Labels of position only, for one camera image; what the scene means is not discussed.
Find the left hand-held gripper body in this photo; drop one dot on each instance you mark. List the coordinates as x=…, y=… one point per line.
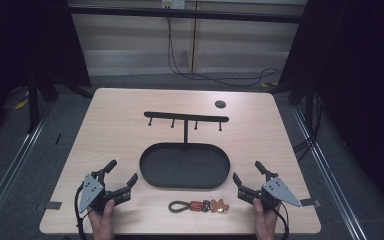
x=92, y=193

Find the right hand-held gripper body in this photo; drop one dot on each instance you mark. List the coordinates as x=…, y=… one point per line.
x=270, y=193

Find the black key rack with tray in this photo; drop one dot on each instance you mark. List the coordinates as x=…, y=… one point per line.
x=185, y=163

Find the person's left hand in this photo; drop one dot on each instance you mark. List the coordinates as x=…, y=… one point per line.
x=102, y=220

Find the person's right hand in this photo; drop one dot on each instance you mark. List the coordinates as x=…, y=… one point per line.
x=265, y=221

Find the black tape strip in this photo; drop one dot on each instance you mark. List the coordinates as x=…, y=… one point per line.
x=310, y=202
x=52, y=205

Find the black table grommet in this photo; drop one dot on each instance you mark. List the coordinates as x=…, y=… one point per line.
x=220, y=104

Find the black metal stand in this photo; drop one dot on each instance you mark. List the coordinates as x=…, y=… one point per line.
x=33, y=100

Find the yellow floor tape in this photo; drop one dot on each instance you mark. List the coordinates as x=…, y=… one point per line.
x=21, y=104

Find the black curtain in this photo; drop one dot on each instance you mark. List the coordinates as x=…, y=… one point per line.
x=350, y=83
x=30, y=46

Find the black horizontal bar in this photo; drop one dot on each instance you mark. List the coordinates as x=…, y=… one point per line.
x=183, y=13

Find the white wall socket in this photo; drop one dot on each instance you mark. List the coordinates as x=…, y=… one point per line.
x=173, y=3

